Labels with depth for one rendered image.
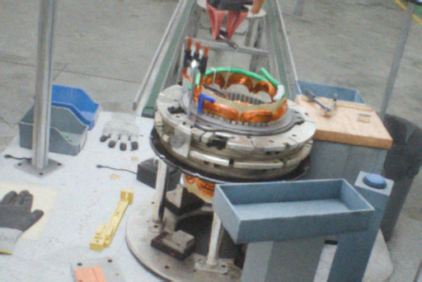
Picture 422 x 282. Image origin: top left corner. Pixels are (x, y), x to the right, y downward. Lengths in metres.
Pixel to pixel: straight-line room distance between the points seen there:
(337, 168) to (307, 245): 0.36
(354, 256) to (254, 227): 0.36
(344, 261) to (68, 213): 0.61
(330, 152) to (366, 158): 0.08
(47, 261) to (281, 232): 0.51
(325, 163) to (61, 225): 0.59
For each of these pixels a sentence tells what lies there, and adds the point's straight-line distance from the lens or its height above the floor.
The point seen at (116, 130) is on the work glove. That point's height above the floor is 0.80.
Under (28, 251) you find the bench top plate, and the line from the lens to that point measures 1.32.
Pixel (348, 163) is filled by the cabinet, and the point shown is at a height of 0.99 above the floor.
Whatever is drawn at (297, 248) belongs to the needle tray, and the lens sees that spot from 1.04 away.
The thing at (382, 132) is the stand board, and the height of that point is 1.06.
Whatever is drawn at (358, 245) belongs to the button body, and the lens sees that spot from 1.26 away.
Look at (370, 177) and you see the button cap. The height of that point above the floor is 1.04.
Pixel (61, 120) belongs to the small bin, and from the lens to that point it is 1.78.
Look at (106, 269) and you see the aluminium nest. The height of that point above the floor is 0.80.
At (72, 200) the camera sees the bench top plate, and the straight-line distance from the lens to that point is 1.48.
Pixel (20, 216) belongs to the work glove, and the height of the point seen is 0.80.
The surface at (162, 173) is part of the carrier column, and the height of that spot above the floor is 0.93.
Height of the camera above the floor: 1.55
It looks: 23 degrees down
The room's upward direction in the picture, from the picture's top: 12 degrees clockwise
